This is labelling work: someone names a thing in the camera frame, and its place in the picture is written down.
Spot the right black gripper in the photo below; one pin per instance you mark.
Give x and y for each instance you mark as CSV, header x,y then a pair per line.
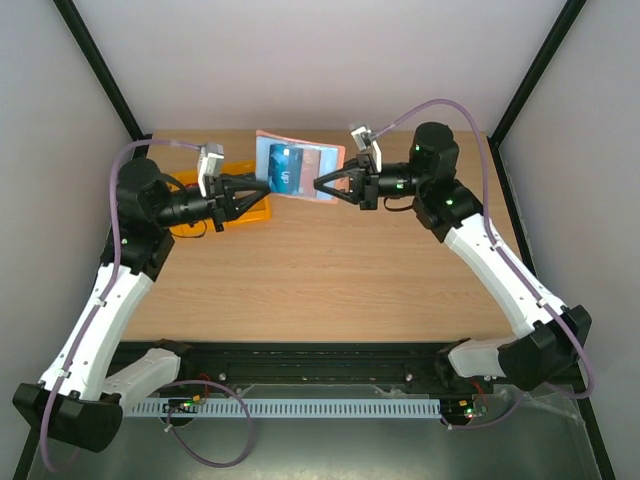
x,y
368,183

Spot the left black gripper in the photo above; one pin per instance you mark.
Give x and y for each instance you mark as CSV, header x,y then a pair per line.
x,y
225,204

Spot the tan leather card holder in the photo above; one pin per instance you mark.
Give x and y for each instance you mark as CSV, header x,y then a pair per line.
x,y
318,159

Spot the blue credit card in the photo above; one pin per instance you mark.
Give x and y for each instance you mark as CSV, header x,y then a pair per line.
x,y
284,168

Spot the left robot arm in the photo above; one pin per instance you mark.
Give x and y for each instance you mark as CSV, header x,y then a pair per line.
x,y
76,400

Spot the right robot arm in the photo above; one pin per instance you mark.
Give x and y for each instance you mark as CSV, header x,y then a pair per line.
x,y
548,336

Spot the right yellow bin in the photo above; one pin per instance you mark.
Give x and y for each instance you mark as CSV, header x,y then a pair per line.
x,y
261,211

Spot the yellow bin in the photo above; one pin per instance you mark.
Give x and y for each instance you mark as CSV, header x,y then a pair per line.
x,y
261,211
197,230

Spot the middle yellow bin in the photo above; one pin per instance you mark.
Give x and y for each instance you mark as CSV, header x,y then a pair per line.
x,y
197,230

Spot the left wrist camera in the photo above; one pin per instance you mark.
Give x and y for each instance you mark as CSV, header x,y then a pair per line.
x,y
211,157

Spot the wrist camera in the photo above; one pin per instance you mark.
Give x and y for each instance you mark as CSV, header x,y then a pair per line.
x,y
211,157
366,141

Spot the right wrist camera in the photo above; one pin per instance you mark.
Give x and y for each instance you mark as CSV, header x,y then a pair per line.
x,y
366,141

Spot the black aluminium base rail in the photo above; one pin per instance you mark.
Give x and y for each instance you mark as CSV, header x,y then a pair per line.
x,y
414,367

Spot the white slotted cable duct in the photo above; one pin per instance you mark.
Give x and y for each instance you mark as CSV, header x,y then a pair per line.
x,y
290,408

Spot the left black frame post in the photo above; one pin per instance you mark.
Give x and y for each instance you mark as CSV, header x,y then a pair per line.
x,y
83,38

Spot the black frame post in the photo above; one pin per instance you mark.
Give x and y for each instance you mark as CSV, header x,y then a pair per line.
x,y
545,54
83,38

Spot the right black frame post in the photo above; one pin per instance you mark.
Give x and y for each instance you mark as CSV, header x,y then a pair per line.
x,y
545,54

